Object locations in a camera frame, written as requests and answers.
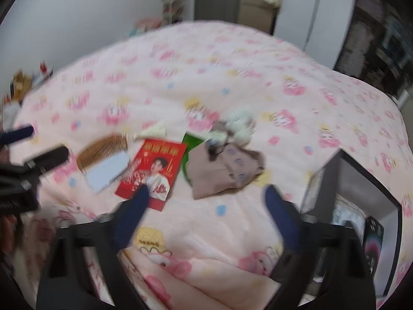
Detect cream hair clip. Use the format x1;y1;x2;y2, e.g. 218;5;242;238
127;121;168;143

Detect white bottle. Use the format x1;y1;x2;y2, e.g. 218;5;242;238
0;94;21;127

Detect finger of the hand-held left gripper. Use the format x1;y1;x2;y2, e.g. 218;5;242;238
0;126;34;146
24;146;70;175

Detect black storage box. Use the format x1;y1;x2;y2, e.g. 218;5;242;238
300;150;404;298

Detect taupe fabric pouch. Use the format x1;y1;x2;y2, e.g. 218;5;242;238
187;142;266;200

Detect dark bookshelf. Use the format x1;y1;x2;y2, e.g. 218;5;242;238
336;0;413;104

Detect green packet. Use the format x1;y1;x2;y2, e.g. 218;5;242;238
181;132;207;184

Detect cluttered colourful shelf items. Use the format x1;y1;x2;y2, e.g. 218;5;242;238
160;0;188;26

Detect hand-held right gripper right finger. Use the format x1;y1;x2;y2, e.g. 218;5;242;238
265;184;376;310

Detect red card with portrait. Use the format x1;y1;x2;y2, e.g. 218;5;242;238
115;139;188;212

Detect light blue flat card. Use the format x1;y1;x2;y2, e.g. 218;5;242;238
86;153;131;194

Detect pink cartoon printed blanket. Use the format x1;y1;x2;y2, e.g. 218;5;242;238
14;21;413;310

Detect white door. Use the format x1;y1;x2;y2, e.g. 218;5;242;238
274;0;359;68

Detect brown cardboard box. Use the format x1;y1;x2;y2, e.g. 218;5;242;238
10;69;33;101

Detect person's left hand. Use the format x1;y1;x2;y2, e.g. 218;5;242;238
0;215;20;259

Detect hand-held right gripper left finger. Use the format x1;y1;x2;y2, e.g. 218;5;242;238
36;185;152;310

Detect small black silver clip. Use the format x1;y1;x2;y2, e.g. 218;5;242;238
206;139;220;160

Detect white plush toy keychain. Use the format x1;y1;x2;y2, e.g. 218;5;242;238
223;110;256;146

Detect brown wooden comb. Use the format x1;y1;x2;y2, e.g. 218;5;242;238
77;135;129;173

